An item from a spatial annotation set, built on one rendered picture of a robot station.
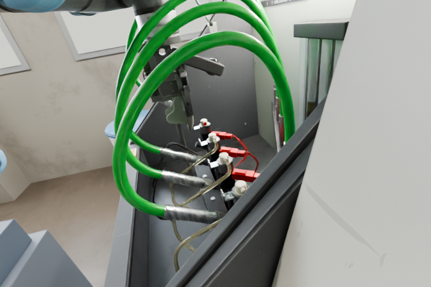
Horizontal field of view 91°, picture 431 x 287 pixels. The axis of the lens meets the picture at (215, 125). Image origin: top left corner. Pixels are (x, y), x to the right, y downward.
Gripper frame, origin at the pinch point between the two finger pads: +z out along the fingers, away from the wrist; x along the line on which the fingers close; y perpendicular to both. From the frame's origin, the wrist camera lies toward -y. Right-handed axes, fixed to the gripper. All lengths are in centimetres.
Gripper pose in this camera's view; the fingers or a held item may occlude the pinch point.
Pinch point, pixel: (192, 124)
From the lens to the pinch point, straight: 51.1
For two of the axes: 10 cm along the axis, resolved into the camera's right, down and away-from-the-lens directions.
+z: 1.5, 8.8, 4.5
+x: 2.7, 4.0, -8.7
